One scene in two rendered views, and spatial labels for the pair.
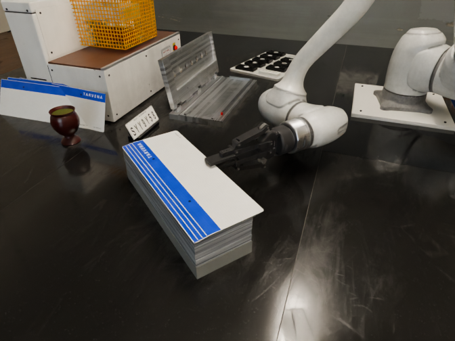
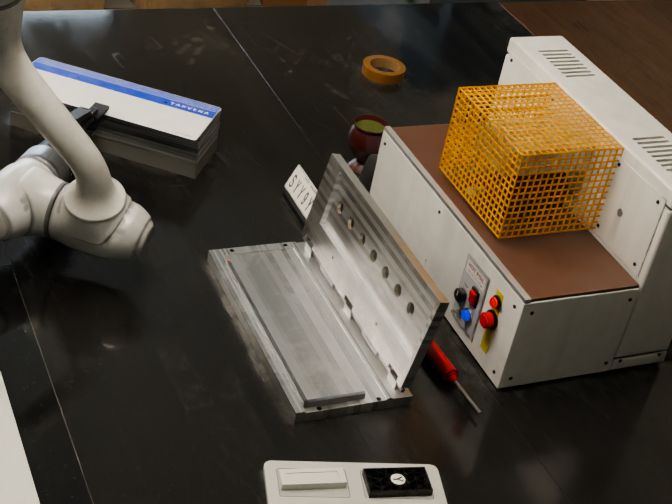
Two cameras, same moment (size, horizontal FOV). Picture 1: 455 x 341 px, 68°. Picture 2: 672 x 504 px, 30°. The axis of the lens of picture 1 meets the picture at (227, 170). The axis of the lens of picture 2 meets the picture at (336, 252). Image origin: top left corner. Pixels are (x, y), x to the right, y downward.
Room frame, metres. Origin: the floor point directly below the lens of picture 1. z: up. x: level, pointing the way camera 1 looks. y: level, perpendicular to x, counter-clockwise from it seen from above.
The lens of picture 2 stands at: (2.44, -1.24, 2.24)
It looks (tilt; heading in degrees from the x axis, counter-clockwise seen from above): 34 degrees down; 131
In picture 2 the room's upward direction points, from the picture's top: 12 degrees clockwise
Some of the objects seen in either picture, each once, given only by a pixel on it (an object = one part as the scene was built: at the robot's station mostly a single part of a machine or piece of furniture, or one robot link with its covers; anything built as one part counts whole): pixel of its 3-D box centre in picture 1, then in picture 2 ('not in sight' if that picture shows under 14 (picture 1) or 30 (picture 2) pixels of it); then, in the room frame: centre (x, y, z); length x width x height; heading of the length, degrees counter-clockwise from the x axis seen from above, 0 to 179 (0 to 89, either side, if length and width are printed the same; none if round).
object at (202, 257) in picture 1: (179, 193); (116, 116); (0.62, 0.11, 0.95); 0.40 x 0.13 x 0.10; 32
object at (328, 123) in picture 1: (318, 124); (20, 204); (0.88, -0.26, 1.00); 0.16 x 0.13 x 0.11; 123
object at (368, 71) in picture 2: not in sight; (383, 69); (0.66, 0.86, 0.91); 0.10 x 0.10 x 0.02
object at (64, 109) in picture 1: (66, 126); (366, 146); (0.96, 0.51, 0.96); 0.09 x 0.09 x 0.11
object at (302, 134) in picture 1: (292, 135); (41, 172); (0.81, -0.18, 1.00); 0.09 x 0.06 x 0.09; 33
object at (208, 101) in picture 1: (217, 95); (305, 320); (1.30, 0.04, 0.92); 0.44 x 0.21 x 0.04; 160
